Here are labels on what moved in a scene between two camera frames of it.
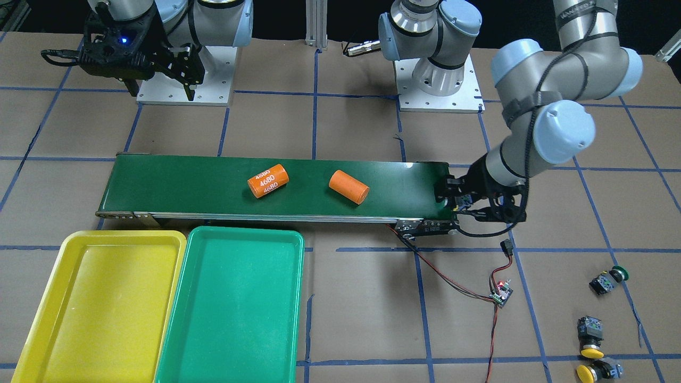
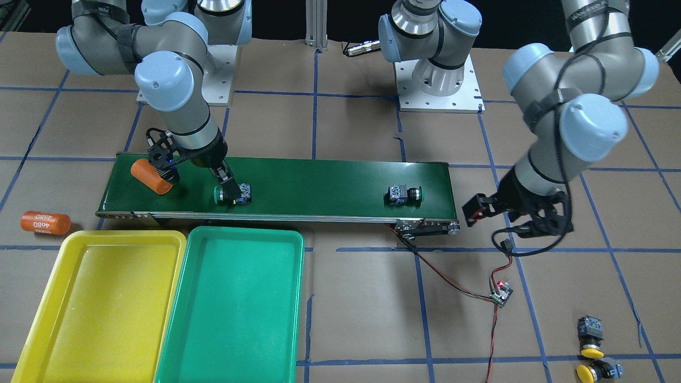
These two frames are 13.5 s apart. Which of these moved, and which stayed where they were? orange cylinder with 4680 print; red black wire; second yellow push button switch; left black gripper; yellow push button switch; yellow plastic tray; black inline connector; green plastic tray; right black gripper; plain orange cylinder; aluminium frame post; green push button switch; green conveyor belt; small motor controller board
Moved: orange cylinder with 4680 print; right black gripper; left black gripper; plain orange cylinder; green push button switch
Stayed: second yellow push button switch; yellow push button switch; small motor controller board; green plastic tray; aluminium frame post; yellow plastic tray; green conveyor belt; black inline connector; red black wire
